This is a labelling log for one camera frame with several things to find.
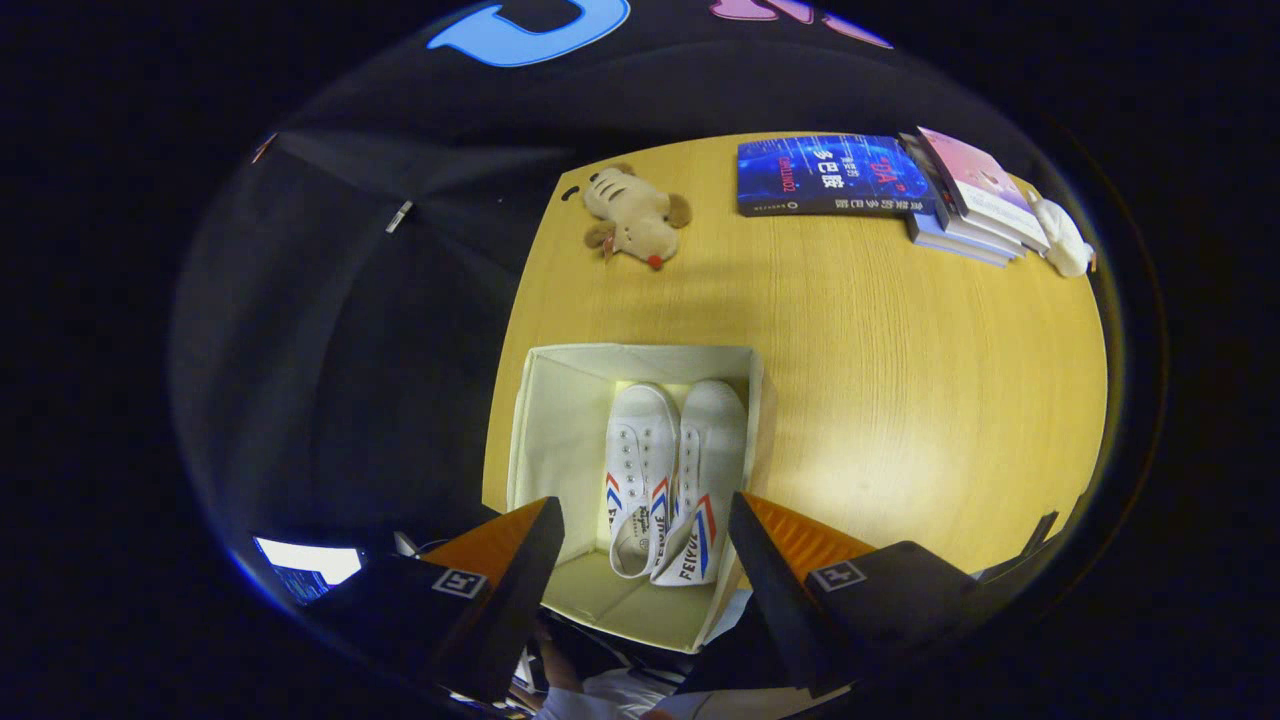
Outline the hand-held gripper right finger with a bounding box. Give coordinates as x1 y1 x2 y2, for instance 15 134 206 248
729 491 1004 700

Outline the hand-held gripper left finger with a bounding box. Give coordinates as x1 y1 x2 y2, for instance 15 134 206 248
318 496 565 704

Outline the white striped canvas shoe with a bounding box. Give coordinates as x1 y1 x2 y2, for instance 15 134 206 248
650 379 750 587
604 382 682 580

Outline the cream fabric storage box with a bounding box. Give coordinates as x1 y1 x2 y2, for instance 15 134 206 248
506 343 766 655

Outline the lit computer screen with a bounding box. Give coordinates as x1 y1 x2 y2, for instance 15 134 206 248
252 536 364 607

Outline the beige plush toy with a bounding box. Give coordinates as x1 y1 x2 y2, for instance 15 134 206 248
583 163 693 271

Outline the grey paperback book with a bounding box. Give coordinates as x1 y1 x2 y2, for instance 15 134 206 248
906 210 1023 269

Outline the blue cover book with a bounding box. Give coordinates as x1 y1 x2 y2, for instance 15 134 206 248
736 133 938 219

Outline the white crumpled cloth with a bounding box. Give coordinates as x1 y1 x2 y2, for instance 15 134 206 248
1029 194 1097 279

